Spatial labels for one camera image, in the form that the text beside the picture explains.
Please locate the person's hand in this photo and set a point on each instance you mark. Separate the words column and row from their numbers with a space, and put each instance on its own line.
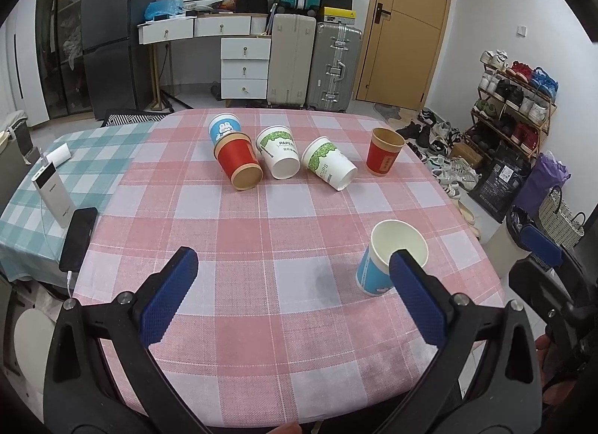
column 542, row 345

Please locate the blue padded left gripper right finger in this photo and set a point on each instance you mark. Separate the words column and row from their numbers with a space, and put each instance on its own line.
column 484, row 377

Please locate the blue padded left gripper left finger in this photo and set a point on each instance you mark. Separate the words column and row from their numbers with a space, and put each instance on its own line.
column 101, row 375

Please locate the white green paper cup left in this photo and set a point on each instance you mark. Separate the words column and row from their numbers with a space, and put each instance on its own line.
column 278, row 150

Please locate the black smartphone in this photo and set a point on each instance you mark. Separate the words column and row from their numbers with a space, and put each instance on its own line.
column 77, row 239

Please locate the wooden door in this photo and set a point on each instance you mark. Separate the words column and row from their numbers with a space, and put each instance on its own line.
column 402, row 43

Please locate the pink checkered tablecloth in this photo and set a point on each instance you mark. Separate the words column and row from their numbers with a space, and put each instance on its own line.
column 275, row 328

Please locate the black refrigerator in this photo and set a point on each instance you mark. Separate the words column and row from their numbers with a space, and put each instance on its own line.
column 117, row 66

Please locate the red upright paper cup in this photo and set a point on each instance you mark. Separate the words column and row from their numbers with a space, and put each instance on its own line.
column 385, row 146

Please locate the white green paper cup right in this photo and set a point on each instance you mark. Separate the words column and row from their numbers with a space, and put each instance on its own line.
column 328, row 163

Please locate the white power bank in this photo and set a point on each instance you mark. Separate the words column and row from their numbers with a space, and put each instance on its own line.
column 54, row 194

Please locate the beige suitcase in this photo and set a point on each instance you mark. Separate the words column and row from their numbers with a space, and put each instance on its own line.
column 291, row 54

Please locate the teal checkered tablecloth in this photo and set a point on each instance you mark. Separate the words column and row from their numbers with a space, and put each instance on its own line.
column 31, row 239

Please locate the purple bag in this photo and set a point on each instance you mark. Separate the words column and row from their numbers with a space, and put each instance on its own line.
column 546, row 174

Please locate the red paper cup lying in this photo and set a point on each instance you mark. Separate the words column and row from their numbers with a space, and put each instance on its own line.
column 234, row 152

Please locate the woven basket bag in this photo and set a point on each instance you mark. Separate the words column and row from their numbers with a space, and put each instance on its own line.
column 565, row 228

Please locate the white green paper cup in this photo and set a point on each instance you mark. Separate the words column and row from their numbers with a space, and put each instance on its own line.
column 278, row 150
column 328, row 163

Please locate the blue bunny paper cup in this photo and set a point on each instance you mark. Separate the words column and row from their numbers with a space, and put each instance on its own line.
column 386, row 238

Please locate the blue plastic bag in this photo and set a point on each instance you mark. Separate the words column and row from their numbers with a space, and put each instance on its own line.
column 164, row 9

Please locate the silver suitcase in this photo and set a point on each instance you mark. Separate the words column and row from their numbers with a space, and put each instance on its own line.
column 335, row 57

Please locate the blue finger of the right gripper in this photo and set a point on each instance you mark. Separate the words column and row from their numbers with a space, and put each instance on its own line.
column 541, row 246

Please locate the wooden shoe rack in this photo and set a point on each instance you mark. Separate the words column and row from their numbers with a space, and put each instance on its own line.
column 514, row 107

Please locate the blue paper cup lying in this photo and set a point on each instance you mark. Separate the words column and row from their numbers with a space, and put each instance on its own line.
column 221, row 125

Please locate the white drawer desk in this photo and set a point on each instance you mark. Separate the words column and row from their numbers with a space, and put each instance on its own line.
column 244, row 48

